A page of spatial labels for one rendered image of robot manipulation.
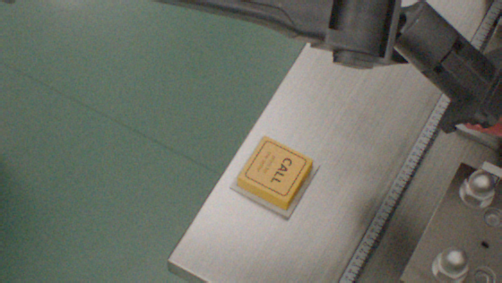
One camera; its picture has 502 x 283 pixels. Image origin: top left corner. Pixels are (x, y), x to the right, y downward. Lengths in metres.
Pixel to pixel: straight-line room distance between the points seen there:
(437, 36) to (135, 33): 1.49
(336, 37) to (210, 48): 1.44
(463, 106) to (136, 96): 1.38
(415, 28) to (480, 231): 0.23
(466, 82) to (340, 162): 0.27
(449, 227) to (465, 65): 0.18
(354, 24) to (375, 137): 0.31
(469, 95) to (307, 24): 0.19
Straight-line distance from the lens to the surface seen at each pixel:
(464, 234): 1.13
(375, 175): 1.29
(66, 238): 2.24
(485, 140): 1.32
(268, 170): 1.25
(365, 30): 1.03
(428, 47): 1.06
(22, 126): 2.38
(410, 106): 1.34
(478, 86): 1.09
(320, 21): 1.02
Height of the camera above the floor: 2.04
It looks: 61 degrees down
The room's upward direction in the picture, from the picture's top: 3 degrees clockwise
